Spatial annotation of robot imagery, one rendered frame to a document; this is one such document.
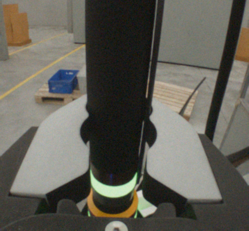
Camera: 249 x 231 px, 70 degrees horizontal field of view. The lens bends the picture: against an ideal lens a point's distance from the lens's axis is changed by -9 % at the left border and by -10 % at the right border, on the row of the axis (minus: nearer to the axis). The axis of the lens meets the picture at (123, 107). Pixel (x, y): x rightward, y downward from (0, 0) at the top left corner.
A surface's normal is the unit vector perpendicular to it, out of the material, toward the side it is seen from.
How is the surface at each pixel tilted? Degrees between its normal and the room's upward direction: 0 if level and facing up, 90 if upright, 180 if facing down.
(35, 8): 90
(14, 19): 90
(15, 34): 90
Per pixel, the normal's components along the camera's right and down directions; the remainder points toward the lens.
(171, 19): -0.18, 0.48
